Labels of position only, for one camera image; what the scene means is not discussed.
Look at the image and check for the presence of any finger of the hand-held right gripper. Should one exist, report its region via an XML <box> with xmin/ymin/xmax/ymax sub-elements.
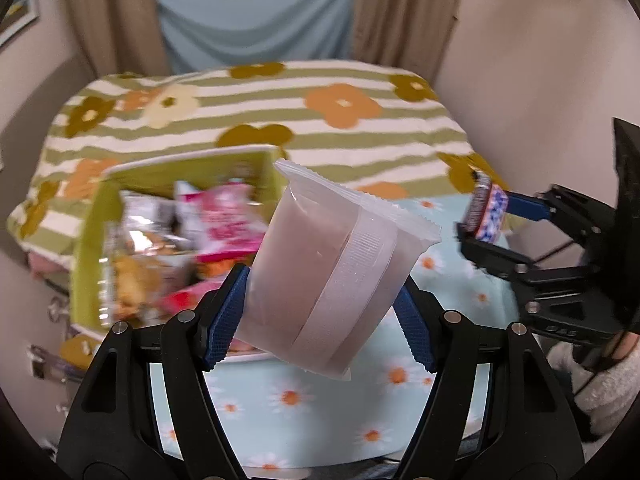
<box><xmin>507</xmin><ymin>185</ymin><xmax>619</xmax><ymax>247</ymax></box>
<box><xmin>457</xmin><ymin>232</ymin><xmax>596</xmax><ymax>306</ymax></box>

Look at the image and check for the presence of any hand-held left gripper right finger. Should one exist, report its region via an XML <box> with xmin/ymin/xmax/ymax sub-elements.
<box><xmin>392</xmin><ymin>274</ymin><xmax>586</xmax><ymax>480</ymax></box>

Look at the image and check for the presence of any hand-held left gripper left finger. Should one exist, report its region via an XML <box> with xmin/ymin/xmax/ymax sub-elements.
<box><xmin>55</xmin><ymin>264</ymin><xmax>251</xmax><ymax>480</ymax></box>

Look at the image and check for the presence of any silver white snack packet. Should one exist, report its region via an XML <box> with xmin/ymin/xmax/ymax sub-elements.
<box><xmin>120</xmin><ymin>190</ymin><xmax>177</xmax><ymax>256</ymax></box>

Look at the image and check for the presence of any light blue daisy tablecloth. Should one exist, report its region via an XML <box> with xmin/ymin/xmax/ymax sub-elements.
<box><xmin>150</xmin><ymin>195</ymin><xmax>526</xmax><ymax>472</ymax></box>

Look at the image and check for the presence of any beige curtain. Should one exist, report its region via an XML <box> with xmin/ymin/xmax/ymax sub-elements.
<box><xmin>350</xmin><ymin>0</ymin><xmax>468</xmax><ymax>82</ymax></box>
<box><xmin>55</xmin><ymin>0</ymin><xmax>171</xmax><ymax>78</ymax></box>

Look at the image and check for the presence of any framed wall picture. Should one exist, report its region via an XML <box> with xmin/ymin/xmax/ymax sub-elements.
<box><xmin>0</xmin><ymin>0</ymin><xmax>41</xmax><ymax>48</ymax></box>

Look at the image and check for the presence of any green cardboard box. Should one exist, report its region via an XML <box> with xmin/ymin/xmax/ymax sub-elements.
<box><xmin>70</xmin><ymin>145</ymin><xmax>288</xmax><ymax>361</ymax></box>

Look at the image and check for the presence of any translucent pink snack packet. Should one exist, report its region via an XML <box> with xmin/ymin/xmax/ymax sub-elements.
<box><xmin>234</xmin><ymin>158</ymin><xmax>442</xmax><ymax>382</ymax></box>

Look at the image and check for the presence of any striped flower blanket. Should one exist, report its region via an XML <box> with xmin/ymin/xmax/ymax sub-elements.
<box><xmin>7</xmin><ymin>60</ymin><xmax>511</xmax><ymax>273</ymax></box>

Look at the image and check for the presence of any small purple white snack packet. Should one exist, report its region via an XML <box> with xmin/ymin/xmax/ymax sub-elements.
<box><xmin>460</xmin><ymin>170</ymin><xmax>511</xmax><ymax>243</ymax></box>

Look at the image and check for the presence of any yellow white snack packet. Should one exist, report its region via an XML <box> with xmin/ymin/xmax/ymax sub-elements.
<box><xmin>102</xmin><ymin>230</ymin><xmax>173</xmax><ymax>322</ymax></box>

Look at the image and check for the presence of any person's right forearm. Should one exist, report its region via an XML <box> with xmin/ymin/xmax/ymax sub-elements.
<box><xmin>545</xmin><ymin>332</ymin><xmax>640</xmax><ymax>443</ymax></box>

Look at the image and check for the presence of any red white snack bag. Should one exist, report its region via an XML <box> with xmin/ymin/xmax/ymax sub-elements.
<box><xmin>157</xmin><ymin>280</ymin><xmax>223</xmax><ymax>323</ymax></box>

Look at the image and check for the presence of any light blue cloth curtain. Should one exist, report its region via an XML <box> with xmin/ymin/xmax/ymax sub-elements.
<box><xmin>152</xmin><ymin>0</ymin><xmax>358</xmax><ymax>76</ymax></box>

